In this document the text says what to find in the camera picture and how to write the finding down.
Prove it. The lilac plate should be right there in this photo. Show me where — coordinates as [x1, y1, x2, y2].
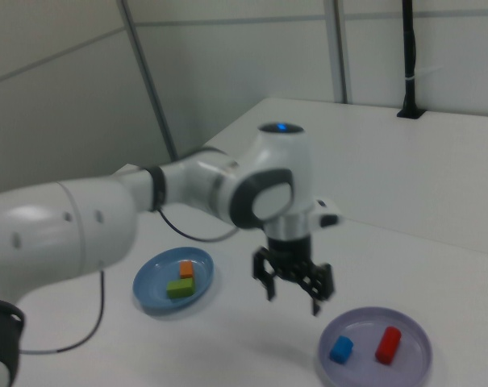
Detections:
[318, 306, 433, 387]

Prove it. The red cylinder block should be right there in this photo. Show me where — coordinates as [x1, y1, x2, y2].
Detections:
[374, 326, 402, 366]

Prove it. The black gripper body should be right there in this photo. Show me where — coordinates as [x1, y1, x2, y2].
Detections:
[266, 233, 313, 280]

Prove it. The black pole with clamp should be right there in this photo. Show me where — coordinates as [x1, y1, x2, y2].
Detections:
[396, 0, 426, 120]

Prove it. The blue block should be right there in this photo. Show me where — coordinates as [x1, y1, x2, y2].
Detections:
[328, 335, 354, 364]

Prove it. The green block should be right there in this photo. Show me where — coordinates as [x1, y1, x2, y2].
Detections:
[165, 277, 197, 300]

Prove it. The blue plate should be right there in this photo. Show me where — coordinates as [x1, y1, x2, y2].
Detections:
[132, 246, 215, 315]

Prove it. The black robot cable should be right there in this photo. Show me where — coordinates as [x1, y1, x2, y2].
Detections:
[19, 206, 240, 356]

